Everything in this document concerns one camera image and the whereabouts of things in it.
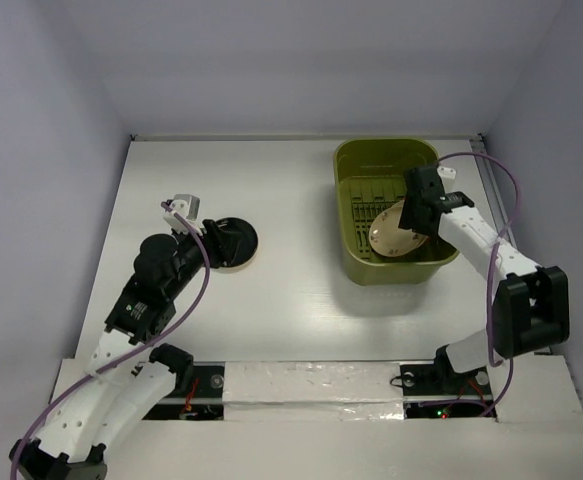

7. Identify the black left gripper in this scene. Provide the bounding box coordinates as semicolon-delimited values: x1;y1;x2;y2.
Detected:
166;218;240;298

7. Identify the silver taped base panel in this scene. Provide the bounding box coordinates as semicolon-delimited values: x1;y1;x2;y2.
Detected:
222;362;404;422

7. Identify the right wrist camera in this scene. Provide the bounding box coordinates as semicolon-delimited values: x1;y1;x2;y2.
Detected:
437;165;457;183

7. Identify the aluminium side rail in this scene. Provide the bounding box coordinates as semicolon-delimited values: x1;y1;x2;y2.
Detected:
470;134;521;247

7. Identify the green dish rack tub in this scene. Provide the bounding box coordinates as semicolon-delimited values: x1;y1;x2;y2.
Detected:
333;138;459;286

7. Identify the black plate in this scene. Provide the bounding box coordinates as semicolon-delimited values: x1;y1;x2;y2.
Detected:
217;217;259;265

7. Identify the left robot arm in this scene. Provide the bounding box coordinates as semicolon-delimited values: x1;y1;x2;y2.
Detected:
9;218;258;479

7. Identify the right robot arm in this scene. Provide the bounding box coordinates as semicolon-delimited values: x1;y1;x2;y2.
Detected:
399;165;570;392

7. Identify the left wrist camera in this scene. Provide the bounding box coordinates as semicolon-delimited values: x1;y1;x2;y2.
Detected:
162;194;203;235

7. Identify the beige plate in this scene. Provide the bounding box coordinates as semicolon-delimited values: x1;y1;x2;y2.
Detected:
216;259;254;275

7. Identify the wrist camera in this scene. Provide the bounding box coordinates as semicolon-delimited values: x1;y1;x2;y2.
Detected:
437;165;457;183
162;194;203;235

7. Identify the cream floral plate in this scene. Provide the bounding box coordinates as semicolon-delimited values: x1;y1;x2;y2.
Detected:
368;200;428;258

